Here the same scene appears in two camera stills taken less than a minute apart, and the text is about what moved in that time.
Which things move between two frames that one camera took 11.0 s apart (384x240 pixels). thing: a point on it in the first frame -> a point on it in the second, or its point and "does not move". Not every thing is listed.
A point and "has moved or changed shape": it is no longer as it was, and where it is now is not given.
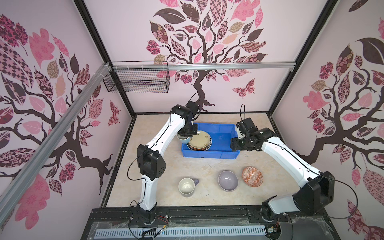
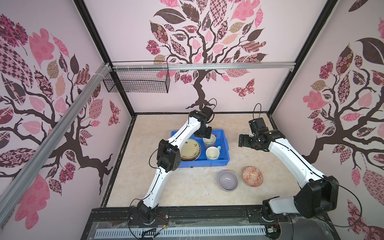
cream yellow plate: [201, 141] has moved or changed shape
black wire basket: [139, 77] does not move
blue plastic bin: [221, 135] -> [223, 159]
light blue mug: [184, 140] has moved or changed shape
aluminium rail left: [14, 188] does not move
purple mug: [186, 185] -> [211, 142]
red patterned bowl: [252, 177] does not move
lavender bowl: [228, 181] does not move
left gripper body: [188, 129] -> [203, 131]
